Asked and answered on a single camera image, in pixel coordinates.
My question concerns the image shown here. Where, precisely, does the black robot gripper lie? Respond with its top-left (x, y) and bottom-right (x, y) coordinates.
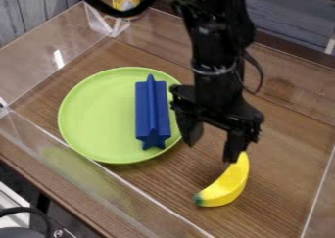
top-left (168, 73), bottom-right (264, 163)

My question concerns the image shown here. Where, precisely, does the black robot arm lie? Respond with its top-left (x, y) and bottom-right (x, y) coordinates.
top-left (84, 0), bottom-right (264, 163)

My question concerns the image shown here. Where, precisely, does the black device with knob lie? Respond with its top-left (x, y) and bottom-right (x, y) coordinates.
top-left (29, 206), bottom-right (100, 238)

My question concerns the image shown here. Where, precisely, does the black cable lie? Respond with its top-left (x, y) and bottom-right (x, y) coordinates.
top-left (0, 206), bottom-right (54, 238)

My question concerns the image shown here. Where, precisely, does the green round plate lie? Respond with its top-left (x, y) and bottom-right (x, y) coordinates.
top-left (58, 67), bottom-right (180, 165)

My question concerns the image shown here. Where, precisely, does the yellow labelled tin can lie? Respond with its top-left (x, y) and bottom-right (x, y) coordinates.
top-left (111, 0), bottom-right (142, 12)

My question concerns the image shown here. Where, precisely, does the blue star-shaped block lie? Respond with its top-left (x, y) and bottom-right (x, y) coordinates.
top-left (135, 74), bottom-right (171, 150)

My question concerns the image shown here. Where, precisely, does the yellow toy banana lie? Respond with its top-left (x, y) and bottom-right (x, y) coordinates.
top-left (194, 152), bottom-right (250, 208)

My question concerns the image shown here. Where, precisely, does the clear acrylic tray wall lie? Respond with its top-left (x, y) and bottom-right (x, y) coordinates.
top-left (0, 6), bottom-right (335, 238)

